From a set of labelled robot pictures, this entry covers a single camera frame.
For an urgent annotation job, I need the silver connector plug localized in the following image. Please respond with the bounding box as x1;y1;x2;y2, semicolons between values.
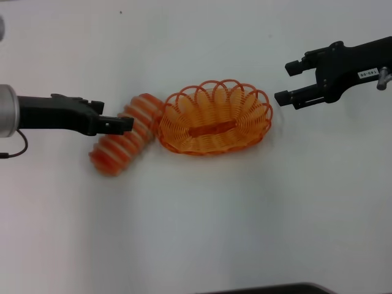
376;67;392;91

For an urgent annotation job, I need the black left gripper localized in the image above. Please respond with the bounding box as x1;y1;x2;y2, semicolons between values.
17;93;135;137

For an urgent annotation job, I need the orange plastic wicker basket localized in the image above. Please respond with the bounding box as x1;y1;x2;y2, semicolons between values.
156;79;274;157

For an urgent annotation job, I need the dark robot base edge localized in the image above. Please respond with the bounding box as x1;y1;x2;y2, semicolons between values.
211;281;337;294

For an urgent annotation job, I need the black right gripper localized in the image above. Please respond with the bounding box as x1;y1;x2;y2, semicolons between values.
274;36;392;111

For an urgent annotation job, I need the orange striped bread loaf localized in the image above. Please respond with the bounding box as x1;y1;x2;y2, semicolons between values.
88;93;165;178

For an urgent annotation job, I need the thin black cable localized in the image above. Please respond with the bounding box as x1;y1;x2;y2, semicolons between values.
0;128;29;159

